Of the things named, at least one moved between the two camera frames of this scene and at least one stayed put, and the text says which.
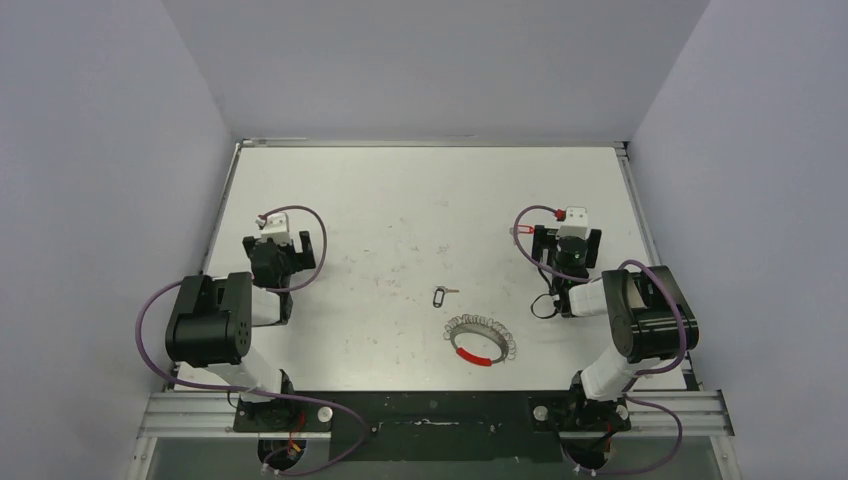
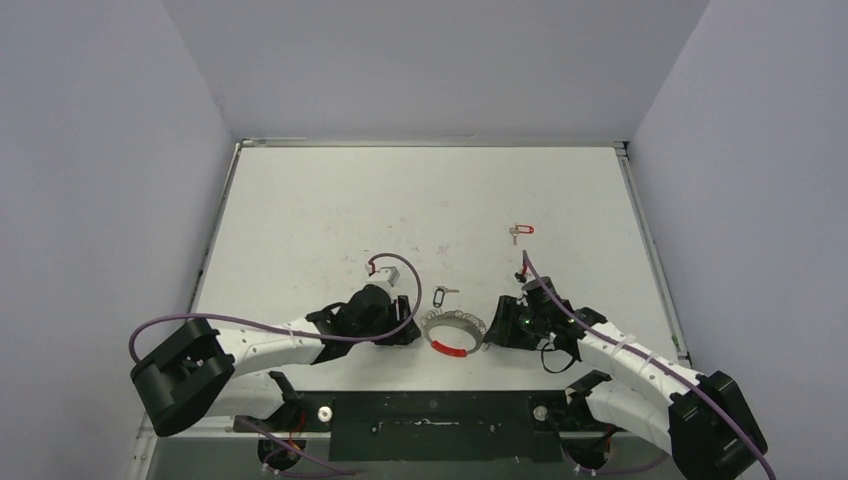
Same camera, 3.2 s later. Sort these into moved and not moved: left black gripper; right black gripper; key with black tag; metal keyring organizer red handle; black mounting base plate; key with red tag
Moved: left black gripper; right black gripper; metal keyring organizer red handle
Not moved: key with red tag; black mounting base plate; key with black tag
